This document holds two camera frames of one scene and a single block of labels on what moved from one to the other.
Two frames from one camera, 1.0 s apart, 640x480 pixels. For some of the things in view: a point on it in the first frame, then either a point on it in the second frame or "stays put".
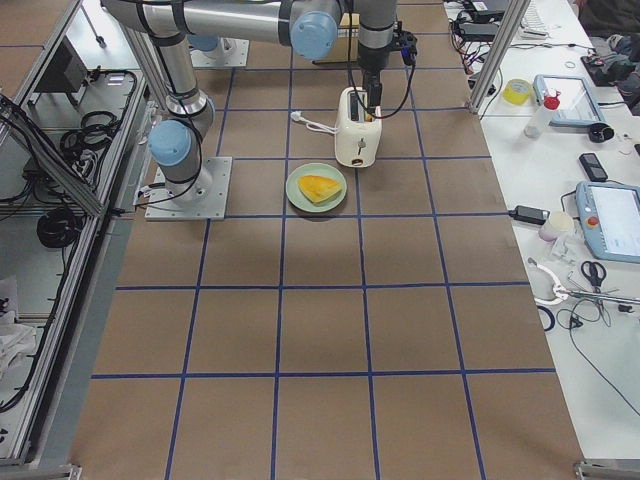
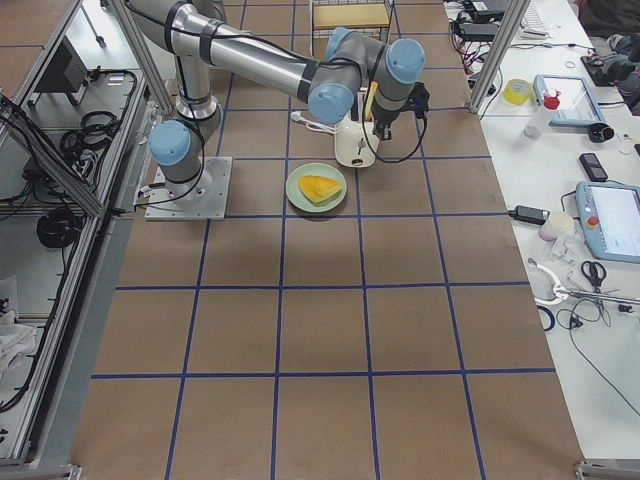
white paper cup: [557, 223] stays put
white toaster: [358, 129] stays put
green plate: [298, 197] stays put
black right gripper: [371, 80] → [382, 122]
